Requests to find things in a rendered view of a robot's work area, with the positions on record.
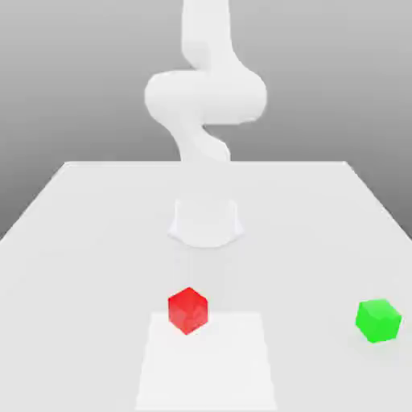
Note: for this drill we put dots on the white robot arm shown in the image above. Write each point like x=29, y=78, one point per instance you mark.
x=206, y=96

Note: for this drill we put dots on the small red cube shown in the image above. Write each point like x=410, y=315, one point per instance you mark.
x=187, y=310

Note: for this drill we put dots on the small green cube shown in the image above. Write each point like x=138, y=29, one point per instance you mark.
x=378, y=322

